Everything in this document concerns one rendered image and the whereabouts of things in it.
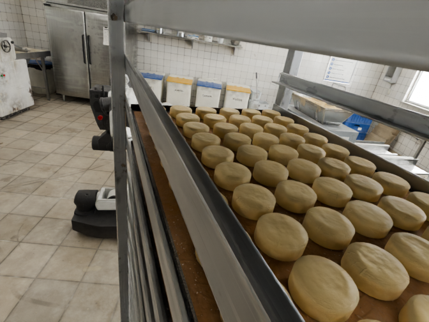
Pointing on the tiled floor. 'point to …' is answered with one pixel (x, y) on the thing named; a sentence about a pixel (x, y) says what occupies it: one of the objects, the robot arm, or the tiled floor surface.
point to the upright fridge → (82, 45)
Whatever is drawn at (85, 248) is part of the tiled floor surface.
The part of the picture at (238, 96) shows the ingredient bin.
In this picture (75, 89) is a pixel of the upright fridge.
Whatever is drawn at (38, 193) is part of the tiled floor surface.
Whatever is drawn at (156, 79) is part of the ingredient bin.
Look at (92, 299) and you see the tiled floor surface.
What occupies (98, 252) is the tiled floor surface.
